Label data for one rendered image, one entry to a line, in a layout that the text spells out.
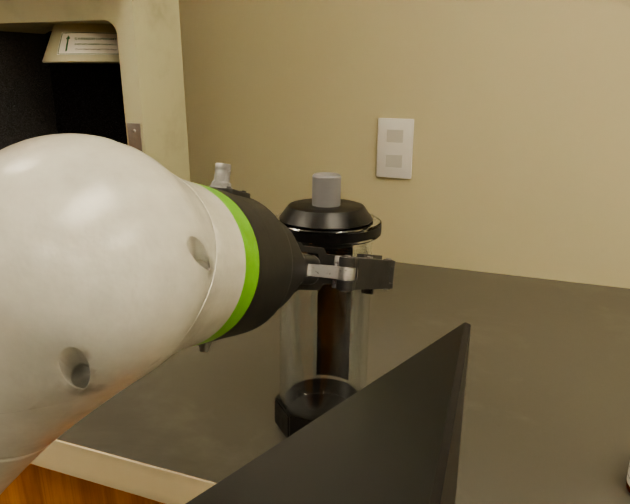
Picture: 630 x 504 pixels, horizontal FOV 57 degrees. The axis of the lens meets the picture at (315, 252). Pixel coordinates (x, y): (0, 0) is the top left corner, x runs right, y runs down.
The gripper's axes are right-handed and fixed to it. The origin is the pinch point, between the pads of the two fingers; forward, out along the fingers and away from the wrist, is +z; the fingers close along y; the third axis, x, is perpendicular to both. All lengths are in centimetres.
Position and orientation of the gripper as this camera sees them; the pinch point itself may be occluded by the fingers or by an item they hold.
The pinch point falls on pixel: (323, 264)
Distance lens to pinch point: 57.8
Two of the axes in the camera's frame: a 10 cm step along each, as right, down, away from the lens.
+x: -1.1, 9.9, 0.1
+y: -9.4, -1.0, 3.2
